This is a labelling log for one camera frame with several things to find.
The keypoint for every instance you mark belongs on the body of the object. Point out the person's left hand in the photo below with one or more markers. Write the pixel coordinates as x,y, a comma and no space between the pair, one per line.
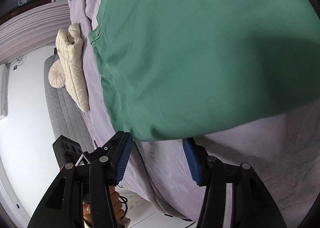
117,203

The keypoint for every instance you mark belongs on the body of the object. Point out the green button-up work shirt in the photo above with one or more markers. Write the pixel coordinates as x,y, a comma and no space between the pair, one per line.
200,55

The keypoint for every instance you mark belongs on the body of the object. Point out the pleated light curtain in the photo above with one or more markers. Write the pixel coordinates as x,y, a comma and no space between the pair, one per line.
32,25

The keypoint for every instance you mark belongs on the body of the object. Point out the cream puffer jacket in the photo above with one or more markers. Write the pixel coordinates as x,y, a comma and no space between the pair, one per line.
72,67

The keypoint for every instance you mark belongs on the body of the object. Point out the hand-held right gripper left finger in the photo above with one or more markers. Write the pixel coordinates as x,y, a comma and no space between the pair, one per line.
123,158

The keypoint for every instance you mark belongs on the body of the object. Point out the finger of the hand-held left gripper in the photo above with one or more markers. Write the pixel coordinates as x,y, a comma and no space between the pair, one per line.
100,150

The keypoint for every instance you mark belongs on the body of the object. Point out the grey quilted headboard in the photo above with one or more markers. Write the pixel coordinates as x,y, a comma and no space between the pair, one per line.
65,113

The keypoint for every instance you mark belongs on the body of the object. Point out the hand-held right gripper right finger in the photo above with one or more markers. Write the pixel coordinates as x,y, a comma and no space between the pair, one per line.
192,163

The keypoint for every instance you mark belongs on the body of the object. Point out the purple plush blanket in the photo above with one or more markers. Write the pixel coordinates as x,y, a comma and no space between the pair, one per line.
250,148

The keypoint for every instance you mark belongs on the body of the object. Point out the round cream pleated pillow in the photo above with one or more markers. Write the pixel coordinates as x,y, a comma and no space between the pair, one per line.
56,76

